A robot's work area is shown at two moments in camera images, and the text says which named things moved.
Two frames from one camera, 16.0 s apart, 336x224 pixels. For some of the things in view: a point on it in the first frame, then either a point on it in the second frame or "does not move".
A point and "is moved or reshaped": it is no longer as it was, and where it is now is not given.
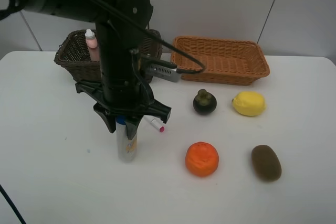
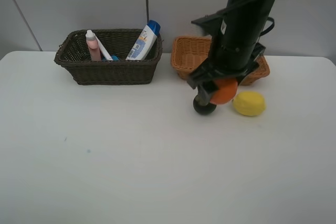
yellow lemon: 249,103 does not move
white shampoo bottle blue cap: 127,148 to 145,42
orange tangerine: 201,158 to 227,91
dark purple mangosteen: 205,103 does not move
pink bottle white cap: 92,43 does not move
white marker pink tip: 158,124 is moved or reshaped
